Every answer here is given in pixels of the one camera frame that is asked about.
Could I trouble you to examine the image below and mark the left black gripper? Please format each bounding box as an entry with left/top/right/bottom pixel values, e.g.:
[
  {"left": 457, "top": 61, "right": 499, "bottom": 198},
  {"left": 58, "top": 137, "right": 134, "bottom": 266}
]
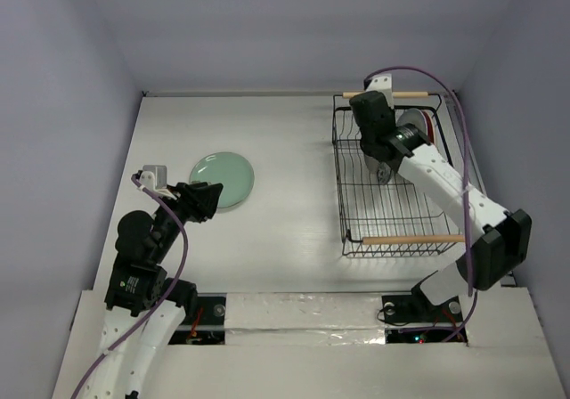
[{"left": 151, "top": 180, "right": 222, "bottom": 261}]

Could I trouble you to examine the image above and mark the green floral plate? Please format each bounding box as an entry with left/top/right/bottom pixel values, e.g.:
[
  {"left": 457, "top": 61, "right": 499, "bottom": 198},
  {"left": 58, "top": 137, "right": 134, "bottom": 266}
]
[{"left": 189, "top": 151, "right": 255, "bottom": 209}]

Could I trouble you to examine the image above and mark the grey reindeer plate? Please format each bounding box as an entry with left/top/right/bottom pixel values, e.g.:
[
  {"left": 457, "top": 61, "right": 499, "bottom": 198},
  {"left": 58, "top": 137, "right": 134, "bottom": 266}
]
[{"left": 364, "top": 155, "right": 383, "bottom": 175}]

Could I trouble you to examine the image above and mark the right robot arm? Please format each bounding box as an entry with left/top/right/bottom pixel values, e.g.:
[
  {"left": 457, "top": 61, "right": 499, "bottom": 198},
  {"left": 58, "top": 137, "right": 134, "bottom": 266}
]
[{"left": 349, "top": 91, "right": 532, "bottom": 321}]

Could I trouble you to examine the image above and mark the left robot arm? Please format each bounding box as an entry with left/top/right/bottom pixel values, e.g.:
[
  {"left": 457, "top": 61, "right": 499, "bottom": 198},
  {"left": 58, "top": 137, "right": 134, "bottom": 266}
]
[{"left": 72, "top": 170, "right": 223, "bottom": 398}]

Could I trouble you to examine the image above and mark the blue patterned plate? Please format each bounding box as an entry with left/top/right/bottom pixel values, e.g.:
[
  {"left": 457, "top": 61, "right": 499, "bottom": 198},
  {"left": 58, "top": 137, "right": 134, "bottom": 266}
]
[{"left": 376, "top": 164, "right": 393, "bottom": 185}]

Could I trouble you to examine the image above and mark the red plate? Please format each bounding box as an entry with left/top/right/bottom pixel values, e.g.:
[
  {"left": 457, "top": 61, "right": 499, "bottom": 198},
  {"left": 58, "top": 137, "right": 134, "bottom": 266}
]
[{"left": 422, "top": 110, "right": 437, "bottom": 146}]

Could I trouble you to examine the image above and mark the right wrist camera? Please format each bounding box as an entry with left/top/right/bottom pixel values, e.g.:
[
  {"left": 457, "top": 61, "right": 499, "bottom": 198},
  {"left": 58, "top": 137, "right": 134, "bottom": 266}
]
[{"left": 364, "top": 73, "right": 395, "bottom": 109}]

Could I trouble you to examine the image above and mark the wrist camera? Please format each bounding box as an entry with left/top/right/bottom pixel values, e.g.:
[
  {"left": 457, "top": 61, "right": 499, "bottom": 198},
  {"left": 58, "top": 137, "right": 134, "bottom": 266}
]
[
  {"left": 138, "top": 165, "right": 167, "bottom": 192},
  {"left": 364, "top": 73, "right": 395, "bottom": 109}
]

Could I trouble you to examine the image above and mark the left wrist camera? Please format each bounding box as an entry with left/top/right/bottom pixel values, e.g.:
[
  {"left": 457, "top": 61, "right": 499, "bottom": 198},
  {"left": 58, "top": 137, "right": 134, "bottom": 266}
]
[{"left": 138, "top": 165, "right": 167, "bottom": 192}]

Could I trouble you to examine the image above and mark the black wire dish rack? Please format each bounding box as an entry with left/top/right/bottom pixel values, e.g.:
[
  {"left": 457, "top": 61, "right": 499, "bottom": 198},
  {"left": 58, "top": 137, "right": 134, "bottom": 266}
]
[{"left": 331, "top": 94, "right": 462, "bottom": 258}]

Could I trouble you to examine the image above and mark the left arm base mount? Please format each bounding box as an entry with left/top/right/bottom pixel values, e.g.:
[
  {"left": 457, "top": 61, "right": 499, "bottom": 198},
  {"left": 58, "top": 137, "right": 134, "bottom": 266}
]
[{"left": 168, "top": 294, "right": 226, "bottom": 346}]

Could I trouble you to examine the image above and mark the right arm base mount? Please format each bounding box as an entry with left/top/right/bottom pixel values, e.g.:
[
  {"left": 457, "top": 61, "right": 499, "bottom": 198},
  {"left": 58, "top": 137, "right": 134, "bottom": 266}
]
[{"left": 376, "top": 293, "right": 468, "bottom": 345}]

